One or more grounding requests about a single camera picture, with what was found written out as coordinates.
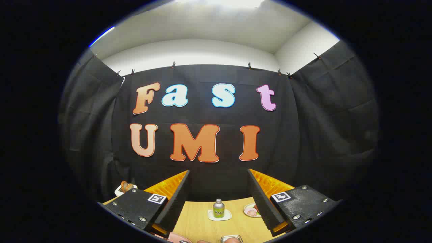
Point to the row of small cloth clips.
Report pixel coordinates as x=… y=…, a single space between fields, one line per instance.
x=173 y=64

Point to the green soda bottle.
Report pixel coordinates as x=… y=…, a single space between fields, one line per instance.
x=218 y=210

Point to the white oval dish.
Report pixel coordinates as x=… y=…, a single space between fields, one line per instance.
x=248 y=207

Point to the white toaster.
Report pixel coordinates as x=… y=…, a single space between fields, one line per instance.
x=118 y=191

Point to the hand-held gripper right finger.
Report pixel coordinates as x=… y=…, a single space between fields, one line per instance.
x=261 y=199

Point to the brown toast slice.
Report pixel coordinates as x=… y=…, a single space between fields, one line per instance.
x=123 y=186
x=129 y=186

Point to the pink plate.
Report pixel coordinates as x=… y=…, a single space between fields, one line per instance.
x=175 y=237

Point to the white square coaster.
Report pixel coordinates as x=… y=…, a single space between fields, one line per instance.
x=227 y=216

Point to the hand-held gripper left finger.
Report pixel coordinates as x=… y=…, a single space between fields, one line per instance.
x=177 y=199

